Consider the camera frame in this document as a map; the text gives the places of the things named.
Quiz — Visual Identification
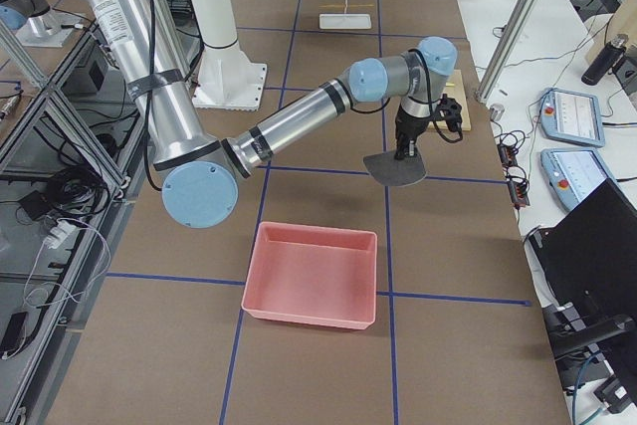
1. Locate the black phone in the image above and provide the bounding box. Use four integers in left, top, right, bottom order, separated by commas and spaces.
1, 311, 28, 359

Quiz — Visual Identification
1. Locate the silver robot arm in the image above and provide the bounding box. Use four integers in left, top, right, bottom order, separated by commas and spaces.
84, 0, 461, 229

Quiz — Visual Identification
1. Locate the black laptop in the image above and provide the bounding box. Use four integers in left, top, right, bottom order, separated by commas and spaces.
529, 179, 636, 319

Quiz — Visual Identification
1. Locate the small metal cylinder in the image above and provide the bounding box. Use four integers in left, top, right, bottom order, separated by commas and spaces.
489, 104, 505, 122

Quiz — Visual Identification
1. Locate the bamboo cutting board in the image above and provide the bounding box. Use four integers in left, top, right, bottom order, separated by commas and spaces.
422, 70, 474, 133

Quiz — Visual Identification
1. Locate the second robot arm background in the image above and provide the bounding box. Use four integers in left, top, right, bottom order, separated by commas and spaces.
1, 0, 71, 48

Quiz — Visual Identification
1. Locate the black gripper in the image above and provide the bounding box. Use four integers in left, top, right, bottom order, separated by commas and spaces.
394, 110, 427, 161

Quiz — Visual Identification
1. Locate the lower teach pendant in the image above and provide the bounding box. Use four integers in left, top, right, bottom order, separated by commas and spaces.
540, 147, 614, 211

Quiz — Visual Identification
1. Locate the white rectangular tray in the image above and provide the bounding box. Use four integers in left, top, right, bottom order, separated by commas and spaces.
318, 13, 371, 31

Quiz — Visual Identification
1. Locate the pink plastic bin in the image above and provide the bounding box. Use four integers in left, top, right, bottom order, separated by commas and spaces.
242, 221, 377, 330

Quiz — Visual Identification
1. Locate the grey wiping cloth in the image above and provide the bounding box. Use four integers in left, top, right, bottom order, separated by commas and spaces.
363, 150, 426, 187

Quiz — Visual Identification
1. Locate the aluminium frame post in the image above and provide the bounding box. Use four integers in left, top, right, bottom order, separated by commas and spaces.
475, 0, 538, 105

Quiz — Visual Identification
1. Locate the teach pendant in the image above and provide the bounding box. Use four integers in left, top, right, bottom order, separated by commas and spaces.
540, 147, 614, 211
539, 88, 605, 147

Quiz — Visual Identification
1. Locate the black water bottle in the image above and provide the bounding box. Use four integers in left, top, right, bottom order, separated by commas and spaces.
581, 33, 629, 86

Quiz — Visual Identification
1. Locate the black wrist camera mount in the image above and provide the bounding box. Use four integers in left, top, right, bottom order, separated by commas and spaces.
432, 94, 462, 134

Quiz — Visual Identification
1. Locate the upper teach pendant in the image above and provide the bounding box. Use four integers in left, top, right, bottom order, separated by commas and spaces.
539, 88, 605, 147

